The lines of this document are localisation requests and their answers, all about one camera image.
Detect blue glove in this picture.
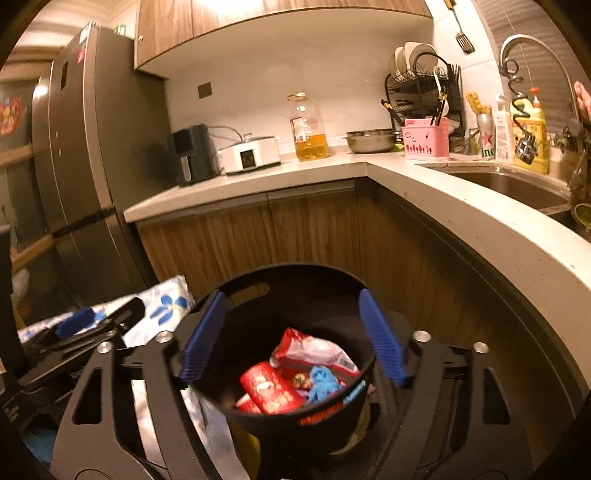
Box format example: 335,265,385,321
307,366,342,405

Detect red paper cup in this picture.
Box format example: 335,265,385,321
239,362,305,415

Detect red white snack wrapper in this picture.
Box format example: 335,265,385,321
270,328,360,379

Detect black plastic trash bin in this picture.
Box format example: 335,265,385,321
178,263,387,455

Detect chrome kitchen faucet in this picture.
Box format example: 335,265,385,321
498,34,590,186

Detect floral blue white tablecloth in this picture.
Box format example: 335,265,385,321
20,291,247,479

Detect wooden glass door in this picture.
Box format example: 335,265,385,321
1,61,54,326

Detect wooden lower cabinet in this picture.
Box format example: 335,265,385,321
136,178,586,464

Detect wooden cabinet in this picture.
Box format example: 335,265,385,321
135,1,434,80
136,178,586,464

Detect black air fryer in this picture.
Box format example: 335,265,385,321
168,124,216,186

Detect dark grey refrigerator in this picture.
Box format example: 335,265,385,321
32,23,176,306

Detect white slow cooker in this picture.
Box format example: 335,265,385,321
215,136,281,176

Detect stainless steel sink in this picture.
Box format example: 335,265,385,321
430,165,571,216

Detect cooking oil bottle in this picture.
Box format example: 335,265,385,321
287,91,329,161

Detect pink utensil basket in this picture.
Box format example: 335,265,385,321
402,118,450,160

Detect wooden upper cabinet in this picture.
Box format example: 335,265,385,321
135,1,434,80

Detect stainless steel bowl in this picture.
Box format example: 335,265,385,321
345,129,397,154

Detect white spray bottle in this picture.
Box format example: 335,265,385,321
494,94,514,164

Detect yellow detergent bottle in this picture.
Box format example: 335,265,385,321
511,86,550,174

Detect black dish rack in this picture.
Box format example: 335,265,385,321
384,41,466,140

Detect window blinds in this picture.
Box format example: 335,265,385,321
475,0,590,133

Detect hanging metal spatula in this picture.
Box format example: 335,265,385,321
444,0,476,55

